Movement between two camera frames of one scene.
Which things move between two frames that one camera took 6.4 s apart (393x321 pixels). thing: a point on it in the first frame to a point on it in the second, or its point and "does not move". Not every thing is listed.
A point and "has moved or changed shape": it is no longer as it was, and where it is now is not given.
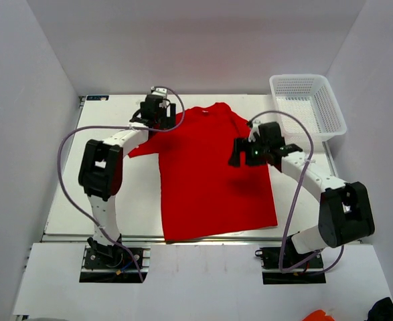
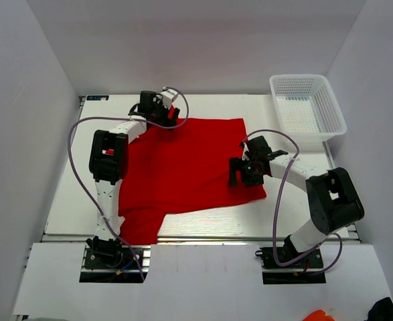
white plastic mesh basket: [309, 99] does not move
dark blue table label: [92, 97] does not move
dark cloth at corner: [385, 310] does not move
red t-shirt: [201, 193] has moved or changed shape
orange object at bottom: [319, 315] does not move
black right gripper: [242, 144] to [238, 164]
